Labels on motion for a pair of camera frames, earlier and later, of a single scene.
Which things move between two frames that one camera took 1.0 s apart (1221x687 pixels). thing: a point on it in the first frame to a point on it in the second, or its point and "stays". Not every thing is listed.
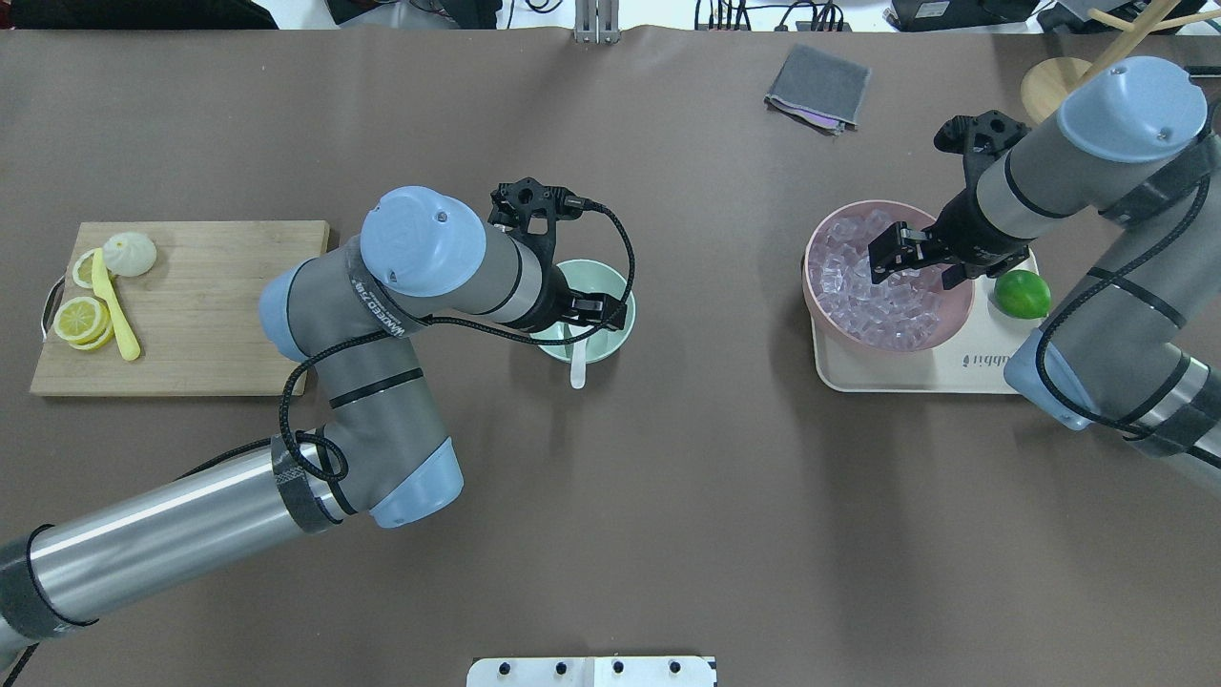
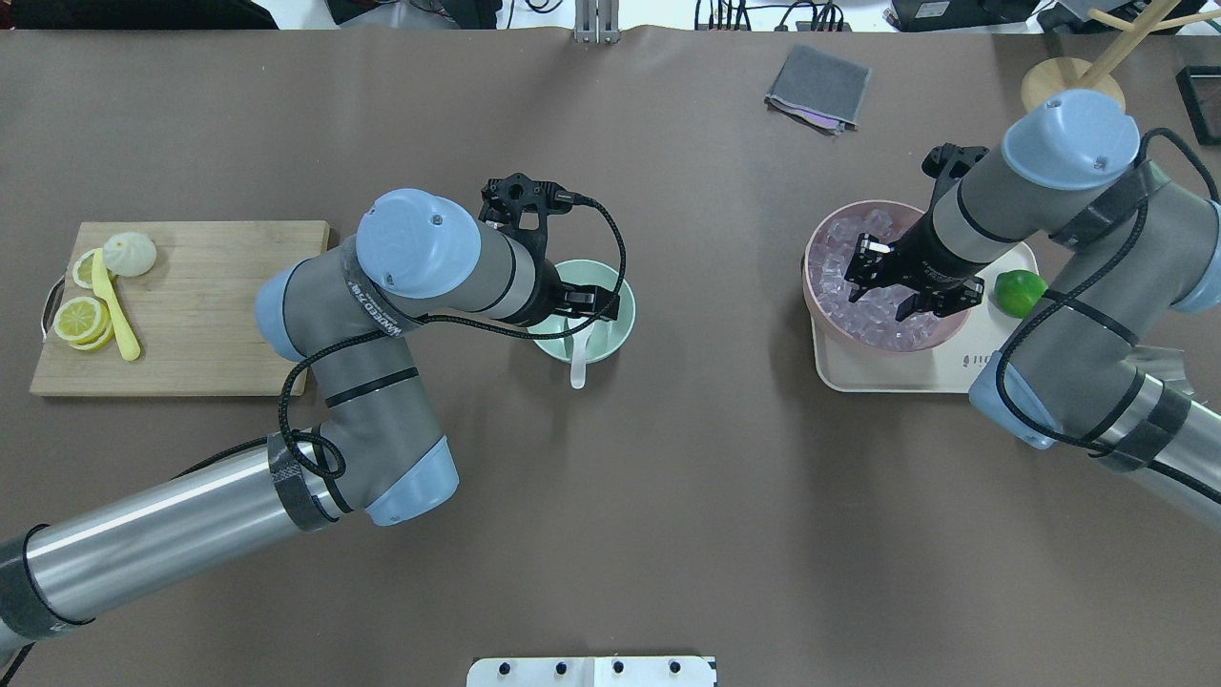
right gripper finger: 898,249 to 867,265
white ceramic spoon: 578,354 stays
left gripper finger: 595,306 stays
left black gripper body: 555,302 stays
